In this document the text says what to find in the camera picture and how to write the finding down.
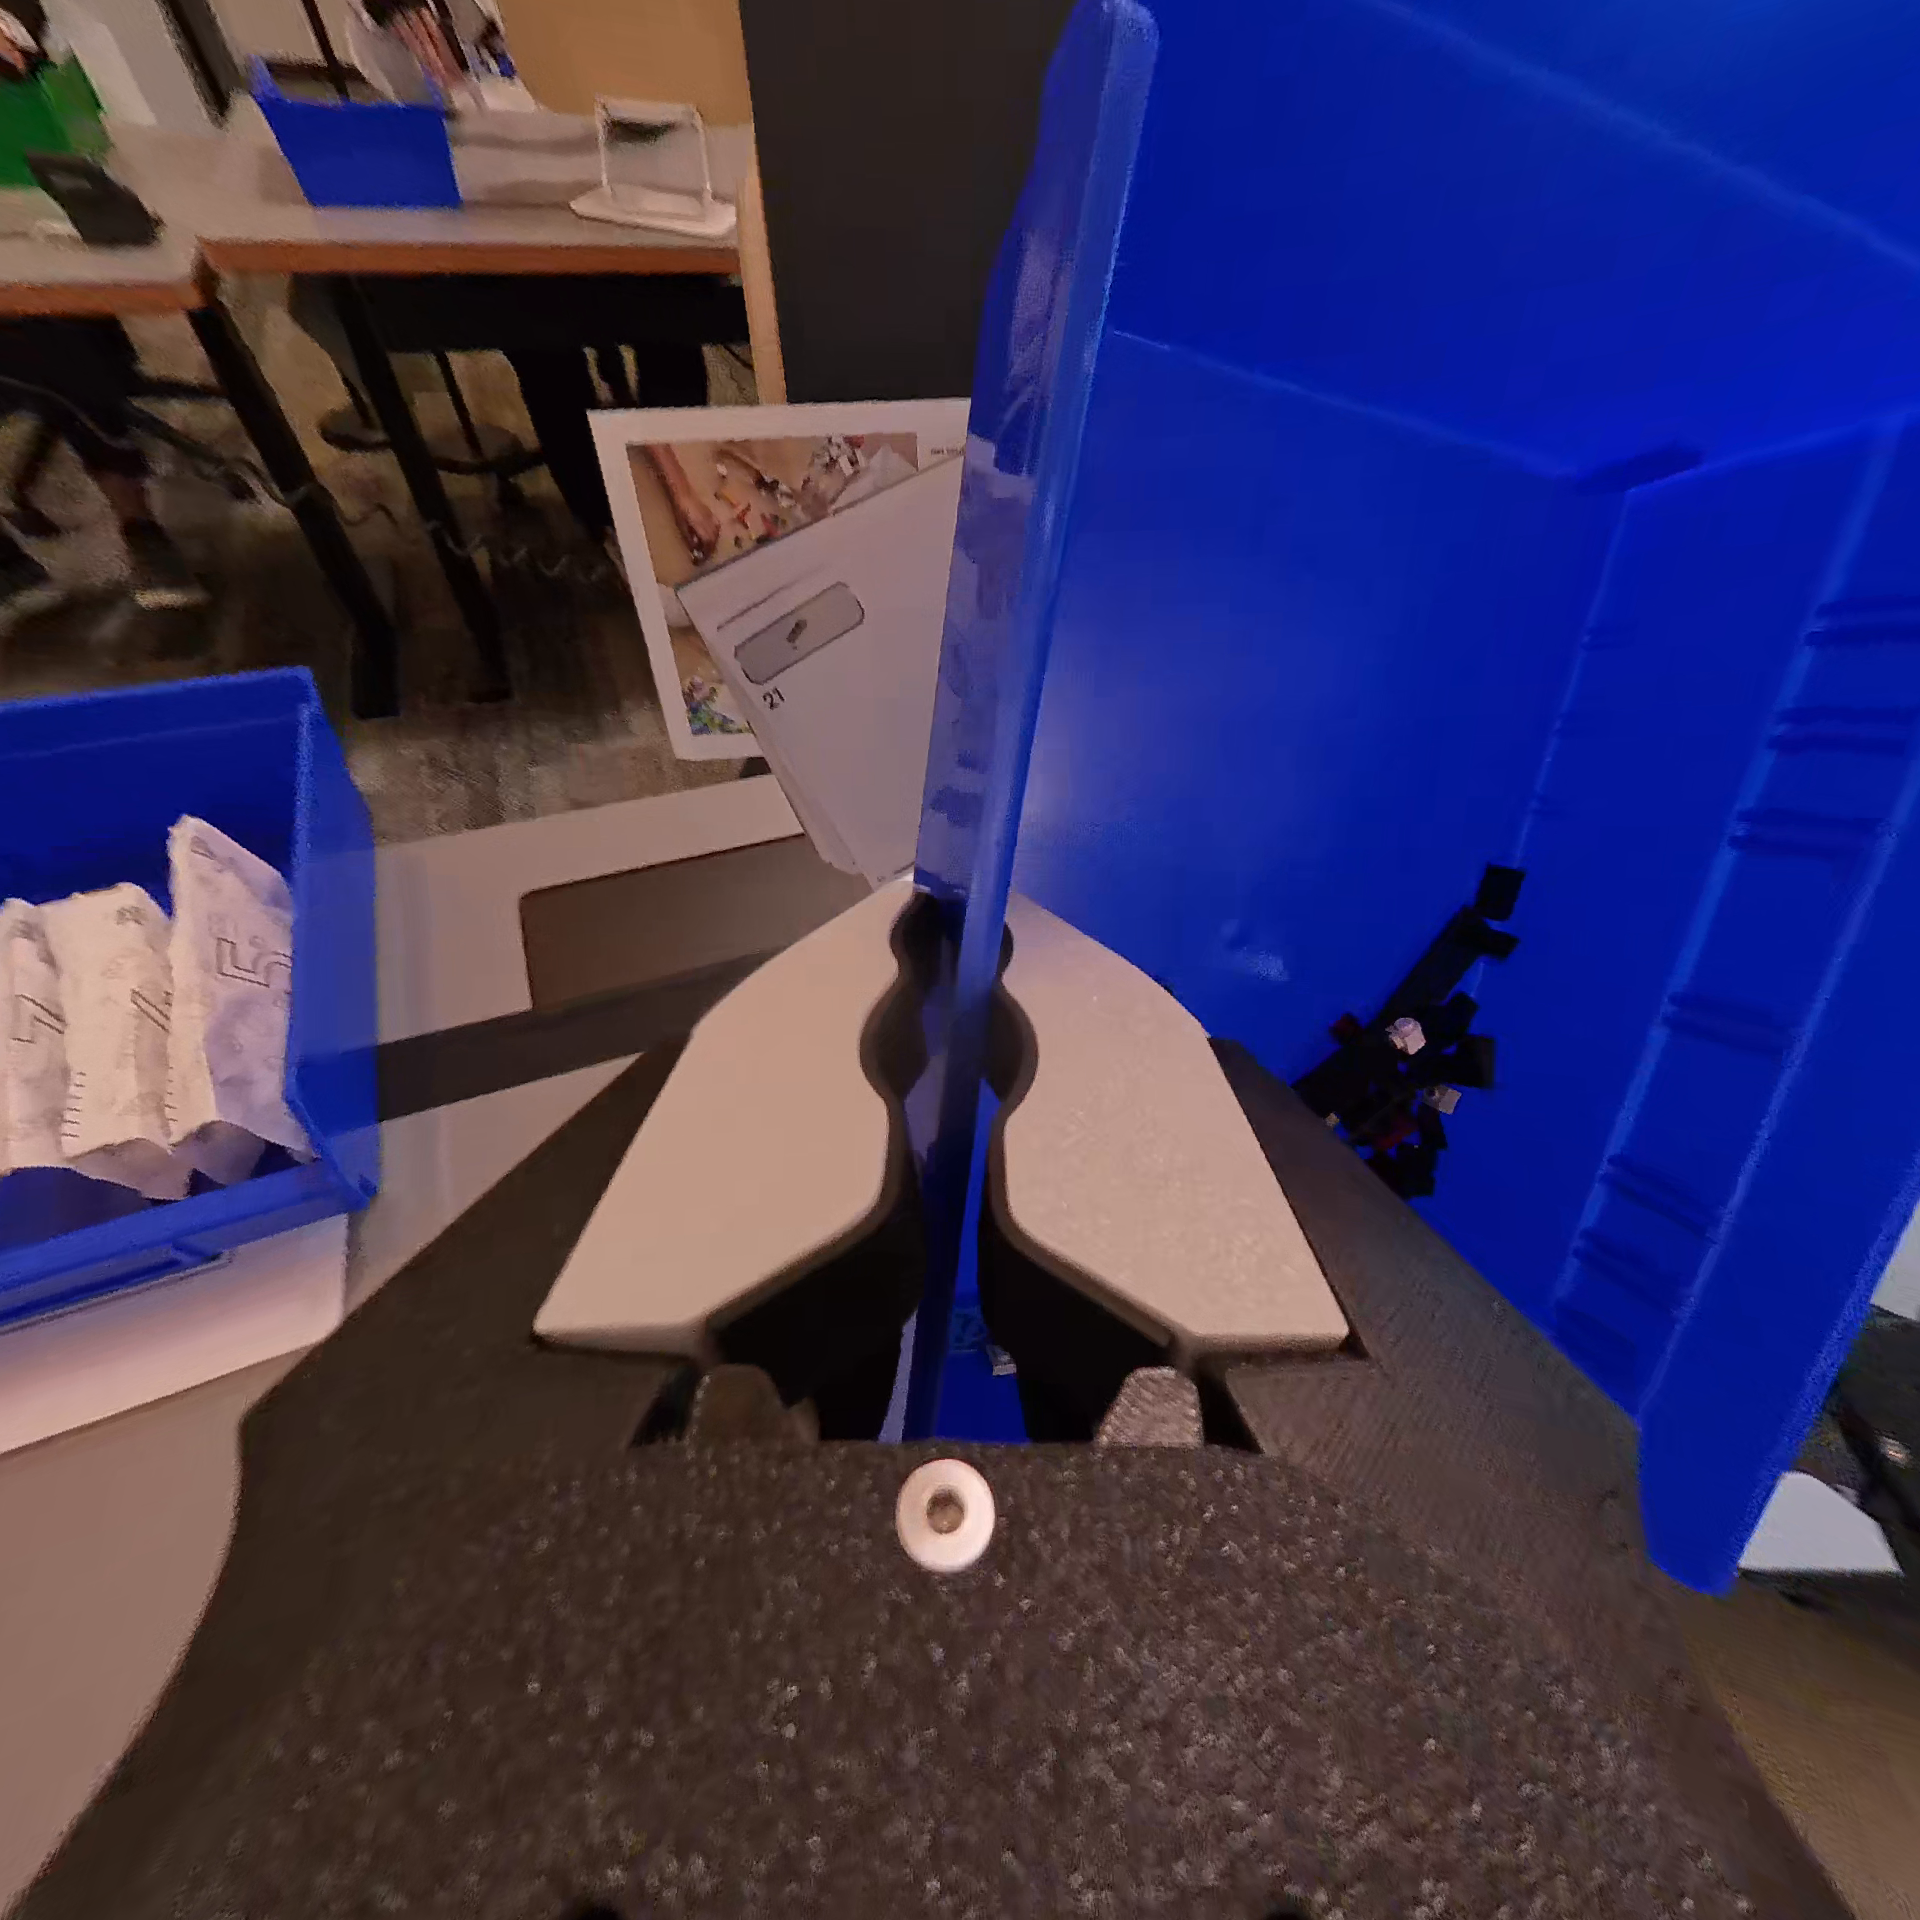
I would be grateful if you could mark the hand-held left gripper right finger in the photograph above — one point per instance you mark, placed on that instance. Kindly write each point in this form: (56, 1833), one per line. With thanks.
(1164, 1186)

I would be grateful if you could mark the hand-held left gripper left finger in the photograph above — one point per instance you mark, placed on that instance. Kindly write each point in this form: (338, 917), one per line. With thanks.
(736, 1186)

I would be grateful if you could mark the lego pieces pile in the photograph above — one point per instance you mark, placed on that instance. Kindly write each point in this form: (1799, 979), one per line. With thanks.
(1414, 1080)

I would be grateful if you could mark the lego instruction booklet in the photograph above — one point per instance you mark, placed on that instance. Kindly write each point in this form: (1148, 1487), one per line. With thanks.
(842, 660)

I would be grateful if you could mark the blue plastic bin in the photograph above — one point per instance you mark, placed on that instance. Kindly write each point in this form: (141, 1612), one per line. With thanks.
(315, 900)
(1354, 602)

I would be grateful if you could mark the white numbered paper bag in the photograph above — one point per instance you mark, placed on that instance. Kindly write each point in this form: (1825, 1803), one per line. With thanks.
(236, 993)
(122, 1036)
(25, 1036)

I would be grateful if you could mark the grey background desk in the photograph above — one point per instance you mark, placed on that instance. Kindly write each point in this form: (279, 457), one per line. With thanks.
(452, 234)

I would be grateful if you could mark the small white stand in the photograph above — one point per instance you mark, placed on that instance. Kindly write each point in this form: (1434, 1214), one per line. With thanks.
(656, 180)

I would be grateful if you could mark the small blue bin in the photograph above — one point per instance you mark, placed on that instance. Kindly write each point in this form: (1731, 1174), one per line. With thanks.
(362, 143)

